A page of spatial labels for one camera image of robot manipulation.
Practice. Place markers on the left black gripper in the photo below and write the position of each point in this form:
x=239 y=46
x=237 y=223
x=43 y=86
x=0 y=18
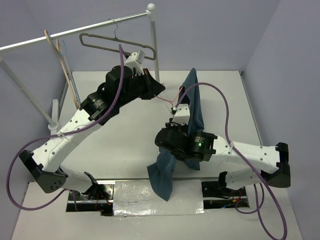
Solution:
x=154 y=87

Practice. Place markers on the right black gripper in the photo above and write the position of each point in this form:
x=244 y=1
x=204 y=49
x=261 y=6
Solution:
x=185 y=127

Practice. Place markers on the pink wire hanger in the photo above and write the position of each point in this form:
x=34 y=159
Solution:
x=171 y=102

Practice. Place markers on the blue t shirt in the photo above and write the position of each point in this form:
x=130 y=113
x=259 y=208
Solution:
x=195 y=105

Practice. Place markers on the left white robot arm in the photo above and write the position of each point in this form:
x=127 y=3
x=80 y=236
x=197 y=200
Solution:
x=45 y=162

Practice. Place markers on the wooden hanger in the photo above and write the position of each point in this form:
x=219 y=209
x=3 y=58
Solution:
x=65 y=70

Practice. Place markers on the white clothes rack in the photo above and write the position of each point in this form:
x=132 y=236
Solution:
x=53 y=124

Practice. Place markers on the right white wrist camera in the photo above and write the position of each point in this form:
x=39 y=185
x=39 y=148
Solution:
x=180 y=114

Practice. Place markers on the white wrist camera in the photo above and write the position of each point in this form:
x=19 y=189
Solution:
x=135 y=60
x=180 y=114

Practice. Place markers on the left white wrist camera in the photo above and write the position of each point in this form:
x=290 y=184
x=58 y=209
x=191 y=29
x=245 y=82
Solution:
x=135 y=60

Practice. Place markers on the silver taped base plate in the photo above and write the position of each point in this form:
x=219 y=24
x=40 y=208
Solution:
x=138 y=199

